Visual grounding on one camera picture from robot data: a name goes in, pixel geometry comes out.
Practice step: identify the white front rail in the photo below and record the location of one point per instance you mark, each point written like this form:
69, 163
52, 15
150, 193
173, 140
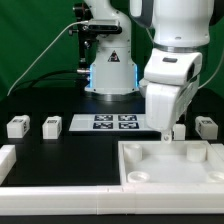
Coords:
100, 200

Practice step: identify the white square tabletop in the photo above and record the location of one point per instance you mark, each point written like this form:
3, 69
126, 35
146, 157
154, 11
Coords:
179, 162

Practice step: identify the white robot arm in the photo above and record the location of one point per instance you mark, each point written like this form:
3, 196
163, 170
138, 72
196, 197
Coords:
181, 26

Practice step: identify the white left block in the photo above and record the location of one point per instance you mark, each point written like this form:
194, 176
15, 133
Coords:
7, 160

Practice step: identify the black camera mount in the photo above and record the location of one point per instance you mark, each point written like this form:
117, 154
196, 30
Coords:
85, 38

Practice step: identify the white marker plate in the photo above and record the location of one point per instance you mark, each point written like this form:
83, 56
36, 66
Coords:
108, 122

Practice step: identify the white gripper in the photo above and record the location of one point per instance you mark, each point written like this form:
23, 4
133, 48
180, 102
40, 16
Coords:
170, 82

